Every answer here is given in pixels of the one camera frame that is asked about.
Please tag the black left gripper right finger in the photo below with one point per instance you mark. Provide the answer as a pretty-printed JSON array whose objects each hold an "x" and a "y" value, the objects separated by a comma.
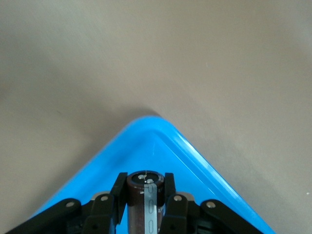
[{"x": 178, "y": 214}]

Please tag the black cylindrical capacitor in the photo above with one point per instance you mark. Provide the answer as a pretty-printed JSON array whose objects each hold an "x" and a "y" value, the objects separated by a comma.
[{"x": 136, "y": 200}]

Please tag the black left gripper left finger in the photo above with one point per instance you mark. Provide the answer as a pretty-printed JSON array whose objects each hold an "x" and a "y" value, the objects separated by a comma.
[{"x": 102, "y": 214}]

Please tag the blue plastic tray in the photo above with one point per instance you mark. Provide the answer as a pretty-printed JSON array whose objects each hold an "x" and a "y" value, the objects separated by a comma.
[{"x": 146, "y": 146}]

